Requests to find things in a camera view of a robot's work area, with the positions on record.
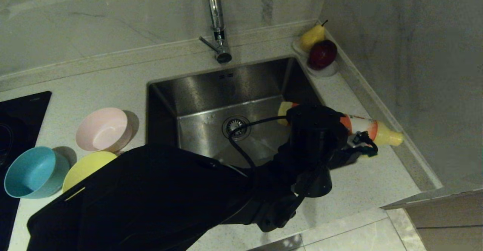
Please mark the blue plastic bowl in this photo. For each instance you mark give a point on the blue plastic bowl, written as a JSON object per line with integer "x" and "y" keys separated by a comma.
{"x": 34, "y": 171}

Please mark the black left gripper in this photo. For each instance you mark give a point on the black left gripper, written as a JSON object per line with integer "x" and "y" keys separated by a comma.
{"x": 315, "y": 130}

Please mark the black induction cooktop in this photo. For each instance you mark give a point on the black induction cooktop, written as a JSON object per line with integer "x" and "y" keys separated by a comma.
{"x": 19, "y": 130}

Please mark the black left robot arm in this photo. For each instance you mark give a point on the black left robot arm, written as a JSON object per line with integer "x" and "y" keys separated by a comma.
{"x": 151, "y": 198}

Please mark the yellow pear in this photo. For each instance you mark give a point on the yellow pear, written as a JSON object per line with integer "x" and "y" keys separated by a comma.
{"x": 311, "y": 37}

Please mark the white fruit tray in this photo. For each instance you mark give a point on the white fruit tray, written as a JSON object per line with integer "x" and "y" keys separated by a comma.
{"x": 326, "y": 72}

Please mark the light wooden cabinet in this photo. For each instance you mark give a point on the light wooden cabinet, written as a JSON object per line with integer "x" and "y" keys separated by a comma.
{"x": 449, "y": 220}

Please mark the chrome faucet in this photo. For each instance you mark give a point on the chrome faucet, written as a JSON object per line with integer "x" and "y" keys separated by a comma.
{"x": 217, "y": 13}

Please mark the metal sink drain strainer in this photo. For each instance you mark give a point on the metal sink drain strainer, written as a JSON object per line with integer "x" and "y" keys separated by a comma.
{"x": 241, "y": 124}

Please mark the stainless steel sink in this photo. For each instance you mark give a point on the stainless steel sink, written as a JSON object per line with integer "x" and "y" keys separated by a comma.
{"x": 211, "y": 92}

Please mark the dark red apple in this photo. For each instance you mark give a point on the dark red apple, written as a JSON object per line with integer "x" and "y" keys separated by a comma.
{"x": 322, "y": 54}

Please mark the pink plastic bowl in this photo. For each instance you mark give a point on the pink plastic bowl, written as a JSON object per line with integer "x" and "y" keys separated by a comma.
{"x": 103, "y": 130}

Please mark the orange label detergent bottle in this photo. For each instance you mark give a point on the orange label detergent bottle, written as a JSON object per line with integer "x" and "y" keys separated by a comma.
{"x": 362, "y": 124}

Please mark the yellow plastic bowl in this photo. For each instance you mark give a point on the yellow plastic bowl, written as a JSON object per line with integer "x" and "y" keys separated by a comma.
{"x": 86, "y": 168}

